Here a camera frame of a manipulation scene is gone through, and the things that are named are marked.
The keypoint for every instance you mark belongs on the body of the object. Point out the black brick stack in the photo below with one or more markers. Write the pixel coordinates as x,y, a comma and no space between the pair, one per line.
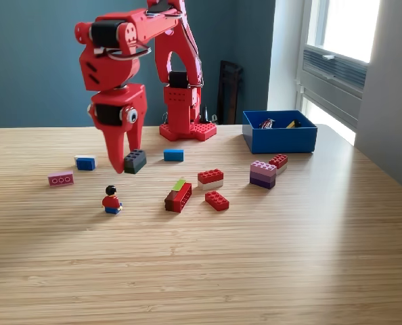
135,162

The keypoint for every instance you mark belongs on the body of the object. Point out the dark red toy car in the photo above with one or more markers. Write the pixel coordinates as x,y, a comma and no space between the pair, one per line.
267,124

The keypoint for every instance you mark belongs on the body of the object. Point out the yellow toy digger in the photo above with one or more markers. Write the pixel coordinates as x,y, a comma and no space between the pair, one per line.
291,124

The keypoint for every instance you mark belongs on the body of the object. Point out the blue plastic bin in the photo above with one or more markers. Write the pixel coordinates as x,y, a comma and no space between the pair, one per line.
282,140

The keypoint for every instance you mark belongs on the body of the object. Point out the blue and white brick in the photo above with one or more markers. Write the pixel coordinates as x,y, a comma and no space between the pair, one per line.
85,164

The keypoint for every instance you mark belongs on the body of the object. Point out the black table clamp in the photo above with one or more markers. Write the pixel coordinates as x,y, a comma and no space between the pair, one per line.
166,118
205,115

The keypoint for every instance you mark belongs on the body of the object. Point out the plain blue brick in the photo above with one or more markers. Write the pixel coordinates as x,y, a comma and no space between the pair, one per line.
173,155

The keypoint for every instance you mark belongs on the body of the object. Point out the toy figure red shirt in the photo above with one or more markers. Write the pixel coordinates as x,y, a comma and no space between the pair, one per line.
111,202

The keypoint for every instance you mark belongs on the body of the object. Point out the brown red green brick stack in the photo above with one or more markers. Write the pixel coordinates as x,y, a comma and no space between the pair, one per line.
177,199

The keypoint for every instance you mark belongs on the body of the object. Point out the large red and white brick stack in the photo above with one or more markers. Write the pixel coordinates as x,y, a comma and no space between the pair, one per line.
210,178

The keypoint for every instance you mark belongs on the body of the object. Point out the flat red brick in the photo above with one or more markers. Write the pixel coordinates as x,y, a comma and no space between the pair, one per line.
217,201

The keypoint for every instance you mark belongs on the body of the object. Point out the black chair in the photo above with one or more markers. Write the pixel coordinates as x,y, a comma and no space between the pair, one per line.
233,94

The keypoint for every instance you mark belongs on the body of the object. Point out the pink and purple brick stack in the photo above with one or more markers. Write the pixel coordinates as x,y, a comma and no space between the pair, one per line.
262,175

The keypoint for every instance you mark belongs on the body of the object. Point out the small red and white brick stack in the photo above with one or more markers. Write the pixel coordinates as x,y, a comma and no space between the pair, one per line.
279,162

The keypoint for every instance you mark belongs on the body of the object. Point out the grey ventilation unit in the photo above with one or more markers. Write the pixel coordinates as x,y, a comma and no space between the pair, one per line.
333,81

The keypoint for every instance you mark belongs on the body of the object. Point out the window with white frame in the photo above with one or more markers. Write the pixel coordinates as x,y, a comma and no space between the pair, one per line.
343,23

